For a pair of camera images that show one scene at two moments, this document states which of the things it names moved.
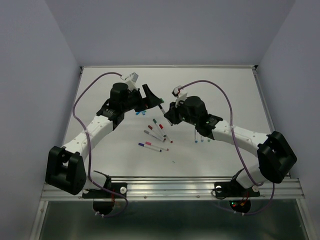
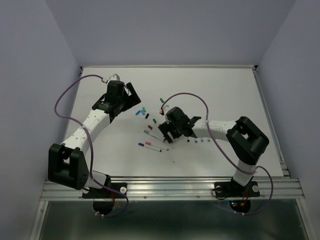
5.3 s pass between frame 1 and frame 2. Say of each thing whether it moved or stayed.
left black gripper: moved
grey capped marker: stayed
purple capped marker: stayed
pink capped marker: stayed
